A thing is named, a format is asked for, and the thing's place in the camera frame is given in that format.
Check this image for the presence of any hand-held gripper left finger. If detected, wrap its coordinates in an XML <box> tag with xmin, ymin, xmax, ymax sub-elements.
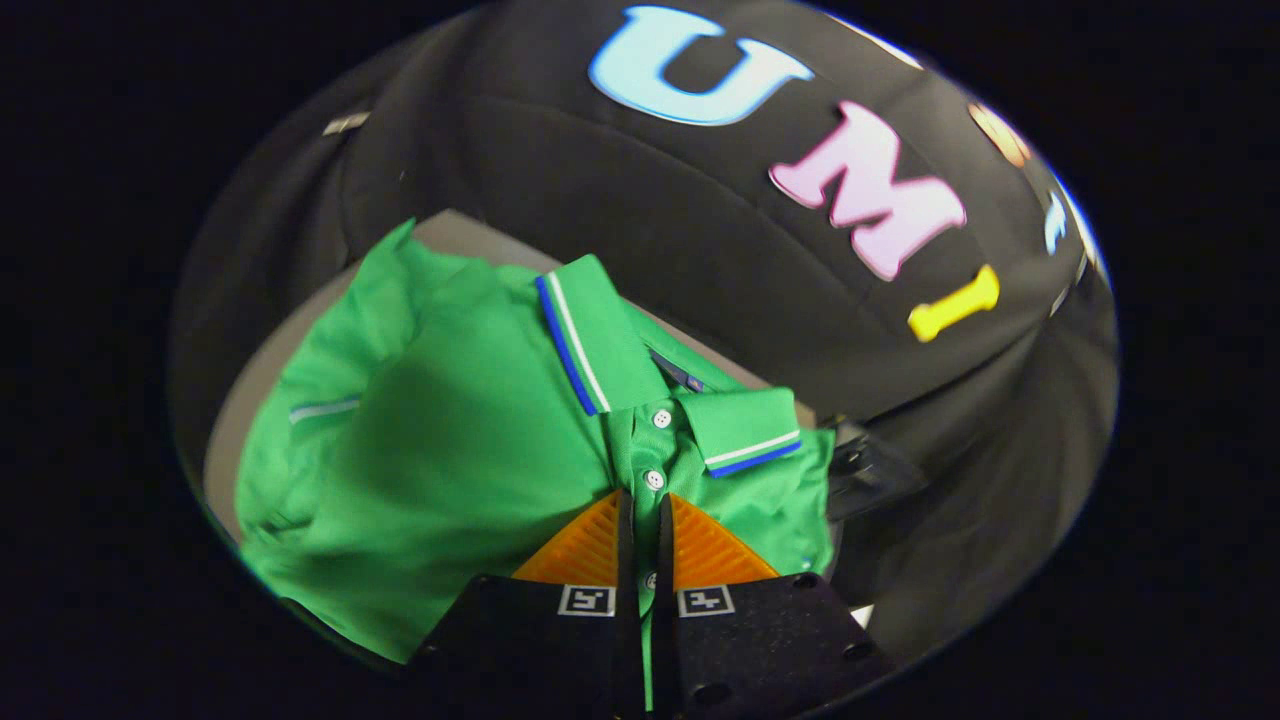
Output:
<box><xmin>405</xmin><ymin>487</ymin><xmax>642</xmax><ymax>720</ymax></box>

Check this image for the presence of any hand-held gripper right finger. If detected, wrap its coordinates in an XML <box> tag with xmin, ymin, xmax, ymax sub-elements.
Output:
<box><xmin>651</xmin><ymin>492</ymin><xmax>898</xmax><ymax>720</ymax></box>

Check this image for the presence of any green polo shirt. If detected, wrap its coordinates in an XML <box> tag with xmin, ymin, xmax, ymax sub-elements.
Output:
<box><xmin>233</xmin><ymin>218</ymin><xmax>836</xmax><ymax>713</ymax></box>

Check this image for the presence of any dark glass washing machine lid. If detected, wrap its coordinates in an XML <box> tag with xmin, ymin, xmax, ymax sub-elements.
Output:
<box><xmin>825</xmin><ymin>418</ymin><xmax>929</xmax><ymax>523</ymax></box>

